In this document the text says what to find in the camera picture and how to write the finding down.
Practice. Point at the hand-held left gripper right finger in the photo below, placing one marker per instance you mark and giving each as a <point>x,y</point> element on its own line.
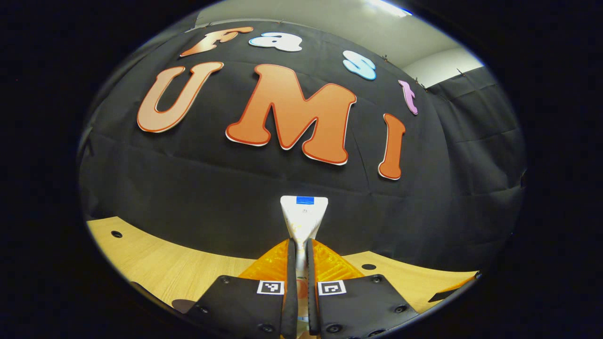
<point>312,301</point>

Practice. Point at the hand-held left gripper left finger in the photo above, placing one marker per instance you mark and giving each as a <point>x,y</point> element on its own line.
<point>289,301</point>

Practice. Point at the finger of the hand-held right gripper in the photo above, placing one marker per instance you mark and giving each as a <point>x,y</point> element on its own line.
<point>443,295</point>

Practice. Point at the white toothpaste tube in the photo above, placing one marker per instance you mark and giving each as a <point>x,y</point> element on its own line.
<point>304,221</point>

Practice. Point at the dark round coaster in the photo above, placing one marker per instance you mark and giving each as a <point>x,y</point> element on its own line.
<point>183,305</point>

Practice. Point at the black backdrop cloth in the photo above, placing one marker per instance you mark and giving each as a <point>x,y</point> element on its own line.
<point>235,188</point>

